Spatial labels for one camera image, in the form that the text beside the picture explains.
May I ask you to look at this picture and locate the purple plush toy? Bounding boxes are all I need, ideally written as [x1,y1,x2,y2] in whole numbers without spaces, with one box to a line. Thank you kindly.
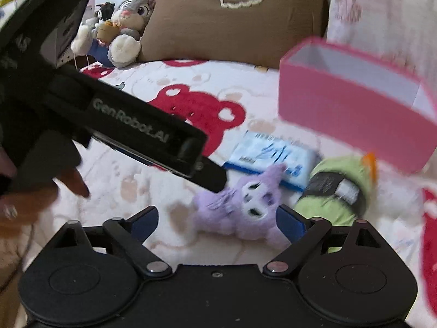
[193,164,290,250]

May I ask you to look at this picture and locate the green yarn ball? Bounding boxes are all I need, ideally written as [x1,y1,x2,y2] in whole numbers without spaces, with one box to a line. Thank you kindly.
[293,156,376,253]

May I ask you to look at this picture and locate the orange makeup sponge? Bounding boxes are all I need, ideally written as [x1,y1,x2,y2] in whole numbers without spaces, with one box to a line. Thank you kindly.
[361,153,378,185]

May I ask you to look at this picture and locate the pink cardboard box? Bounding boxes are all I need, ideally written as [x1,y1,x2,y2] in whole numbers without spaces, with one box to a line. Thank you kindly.
[279,39,436,173]

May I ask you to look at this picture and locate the person's left hand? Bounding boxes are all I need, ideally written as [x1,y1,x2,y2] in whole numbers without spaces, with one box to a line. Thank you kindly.
[1,156,90,239]

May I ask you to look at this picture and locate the blue white tissue pack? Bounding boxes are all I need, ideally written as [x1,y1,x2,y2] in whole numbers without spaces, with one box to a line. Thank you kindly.
[224,131,321,192]

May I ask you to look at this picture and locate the grey bunny plush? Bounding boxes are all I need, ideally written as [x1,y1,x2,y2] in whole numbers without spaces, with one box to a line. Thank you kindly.
[70,0,156,68]

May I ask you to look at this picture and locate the small black white plush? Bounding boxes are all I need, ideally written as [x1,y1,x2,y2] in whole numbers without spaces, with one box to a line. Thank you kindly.
[91,2,116,39]

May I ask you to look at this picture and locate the brown cloud pillow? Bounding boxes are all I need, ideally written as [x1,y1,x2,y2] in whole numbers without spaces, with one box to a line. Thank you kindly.
[138,0,328,69]

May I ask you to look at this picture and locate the pink white floral pillow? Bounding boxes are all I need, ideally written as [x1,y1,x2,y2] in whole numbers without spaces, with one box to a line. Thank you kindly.
[326,0,436,89]

